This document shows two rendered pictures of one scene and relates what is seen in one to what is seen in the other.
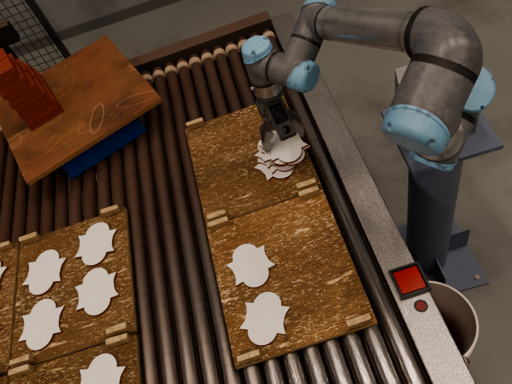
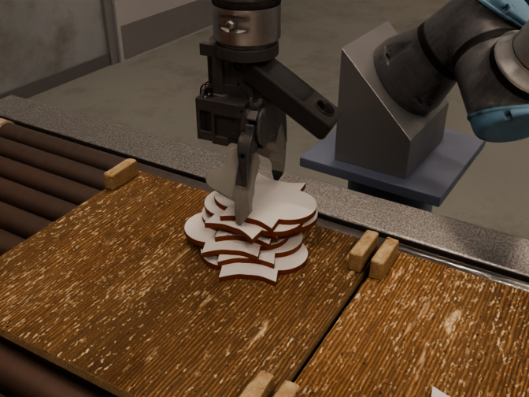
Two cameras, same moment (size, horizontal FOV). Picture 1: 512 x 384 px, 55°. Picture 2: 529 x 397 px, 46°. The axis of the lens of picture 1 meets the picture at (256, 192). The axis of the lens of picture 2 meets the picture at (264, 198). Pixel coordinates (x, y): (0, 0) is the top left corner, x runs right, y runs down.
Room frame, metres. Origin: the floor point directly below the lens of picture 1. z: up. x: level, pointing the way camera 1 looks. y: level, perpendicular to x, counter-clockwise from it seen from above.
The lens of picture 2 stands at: (0.66, 0.47, 1.41)
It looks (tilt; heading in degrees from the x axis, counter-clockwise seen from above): 32 degrees down; 296
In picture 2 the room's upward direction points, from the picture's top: straight up
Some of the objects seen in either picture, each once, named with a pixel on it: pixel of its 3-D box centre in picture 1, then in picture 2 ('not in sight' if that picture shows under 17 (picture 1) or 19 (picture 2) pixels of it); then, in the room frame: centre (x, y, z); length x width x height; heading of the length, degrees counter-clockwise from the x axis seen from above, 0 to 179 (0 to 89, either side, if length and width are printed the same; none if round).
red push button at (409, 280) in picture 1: (409, 280); not in sight; (0.46, -0.26, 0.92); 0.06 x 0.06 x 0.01; 86
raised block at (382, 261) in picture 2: (308, 193); (384, 257); (0.80, -0.14, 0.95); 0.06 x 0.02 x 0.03; 86
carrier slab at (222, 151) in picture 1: (248, 156); (172, 273); (1.03, -0.02, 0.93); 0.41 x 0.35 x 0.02; 176
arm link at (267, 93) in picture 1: (265, 84); (245, 24); (0.98, -0.13, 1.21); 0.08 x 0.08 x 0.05
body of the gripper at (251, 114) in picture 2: (272, 104); (242, 91); (0.98, -0.13, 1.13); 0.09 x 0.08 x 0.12; 3
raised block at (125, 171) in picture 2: not in sight; (121, 173); (1.21, -0.17, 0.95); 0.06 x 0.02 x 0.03; 86
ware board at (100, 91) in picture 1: (72, 102); not in sight; (1.48, 0.48, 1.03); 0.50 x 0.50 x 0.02; 16
